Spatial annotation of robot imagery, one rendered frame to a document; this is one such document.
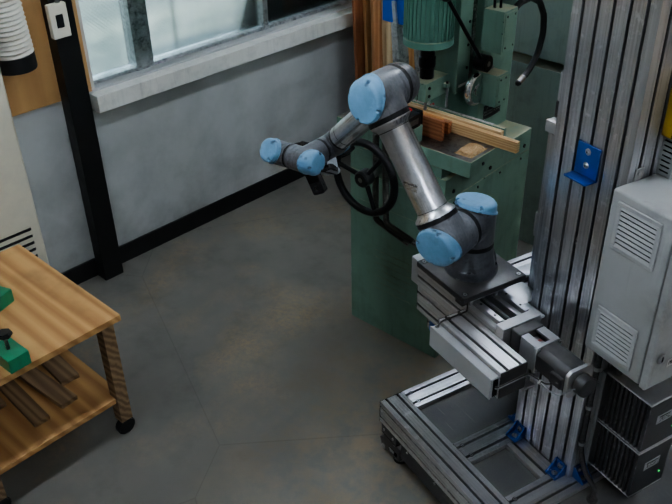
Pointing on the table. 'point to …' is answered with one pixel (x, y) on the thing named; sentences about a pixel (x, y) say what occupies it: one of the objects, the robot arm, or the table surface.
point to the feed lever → (473, 45)
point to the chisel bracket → (429, 89)
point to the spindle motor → (428, 25)
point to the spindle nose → (427, 64)
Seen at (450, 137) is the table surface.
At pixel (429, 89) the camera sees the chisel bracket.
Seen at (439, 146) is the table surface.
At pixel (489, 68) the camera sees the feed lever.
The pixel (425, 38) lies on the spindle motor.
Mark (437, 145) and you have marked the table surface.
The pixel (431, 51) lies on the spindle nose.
